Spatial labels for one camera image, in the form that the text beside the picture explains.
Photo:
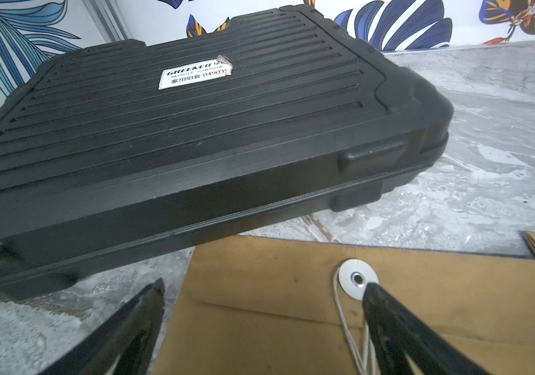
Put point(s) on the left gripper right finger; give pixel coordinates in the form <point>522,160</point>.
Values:
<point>399,335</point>

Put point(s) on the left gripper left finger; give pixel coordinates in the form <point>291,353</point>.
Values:
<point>124,343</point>

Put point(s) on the black plastic tool case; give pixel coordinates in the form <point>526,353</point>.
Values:
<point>121,152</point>

